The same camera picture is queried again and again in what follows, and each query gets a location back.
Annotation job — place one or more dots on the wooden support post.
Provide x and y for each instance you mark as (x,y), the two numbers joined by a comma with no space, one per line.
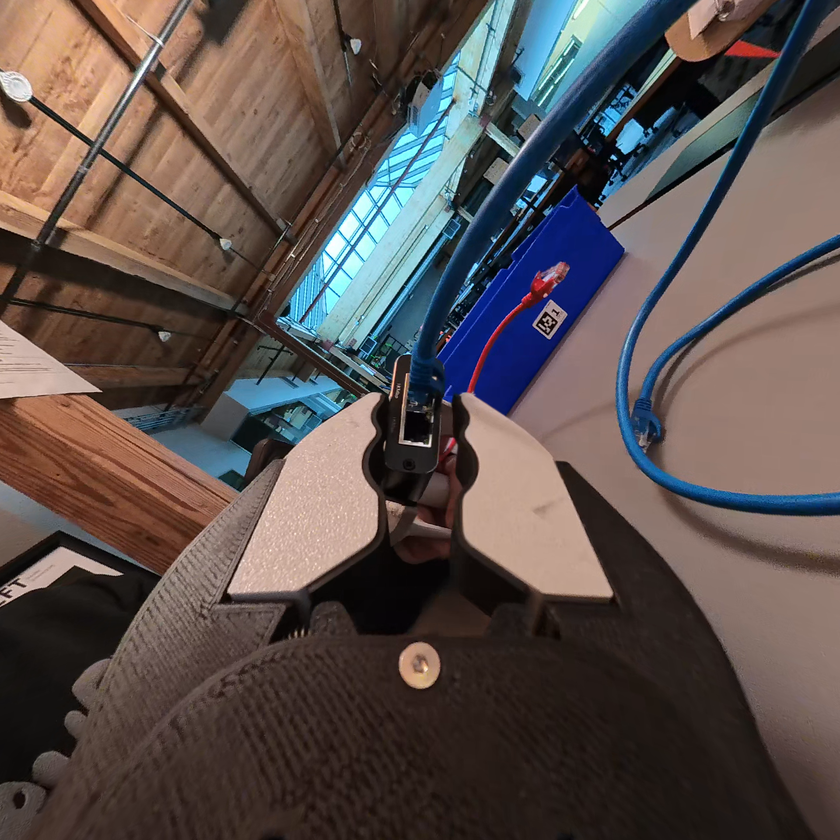
(98,472)

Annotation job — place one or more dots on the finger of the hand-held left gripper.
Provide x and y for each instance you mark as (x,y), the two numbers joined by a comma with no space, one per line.
(436,489)

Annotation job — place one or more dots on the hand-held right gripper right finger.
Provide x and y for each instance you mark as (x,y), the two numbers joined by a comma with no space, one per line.
(531,518)

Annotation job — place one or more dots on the wooden document stand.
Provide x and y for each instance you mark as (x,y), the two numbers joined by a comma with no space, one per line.
(695,39)

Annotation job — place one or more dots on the blue plastic bin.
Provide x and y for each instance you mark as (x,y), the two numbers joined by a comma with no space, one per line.
(571,236)

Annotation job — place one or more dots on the black network splitter box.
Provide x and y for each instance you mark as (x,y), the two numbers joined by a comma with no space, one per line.
(415,459)

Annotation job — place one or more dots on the person's left hand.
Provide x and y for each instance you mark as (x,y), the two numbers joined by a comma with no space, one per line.
(423,551)

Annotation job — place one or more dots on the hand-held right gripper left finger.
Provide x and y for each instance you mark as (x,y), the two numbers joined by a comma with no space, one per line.
(308,518)

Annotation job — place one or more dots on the white paper notice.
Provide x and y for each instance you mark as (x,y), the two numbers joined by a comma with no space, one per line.
(33,367)

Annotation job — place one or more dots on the person's black hoodie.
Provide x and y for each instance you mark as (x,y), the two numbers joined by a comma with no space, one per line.
(59,610)

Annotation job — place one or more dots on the ceiling-mounted grey unit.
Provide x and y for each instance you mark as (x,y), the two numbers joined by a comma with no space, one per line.
(423,98)

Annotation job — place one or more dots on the grey desk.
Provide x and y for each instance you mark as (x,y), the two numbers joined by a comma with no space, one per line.
(754,623)

